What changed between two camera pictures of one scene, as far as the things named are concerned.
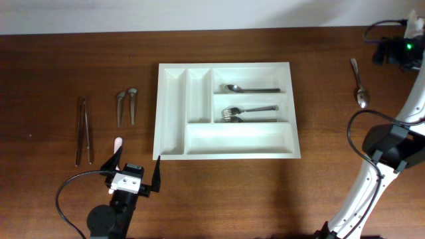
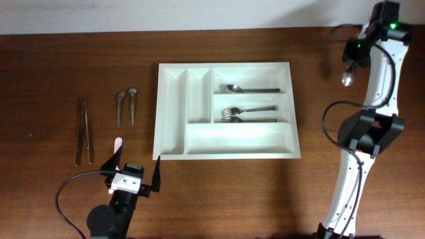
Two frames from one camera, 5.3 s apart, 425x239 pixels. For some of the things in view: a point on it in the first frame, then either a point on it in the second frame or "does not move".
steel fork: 225,119 does not move
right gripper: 392,56 to 349,54
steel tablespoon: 362,95 to 346,79
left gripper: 145,188 does not move
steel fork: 236,111 does not move
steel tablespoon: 235,89 does not move
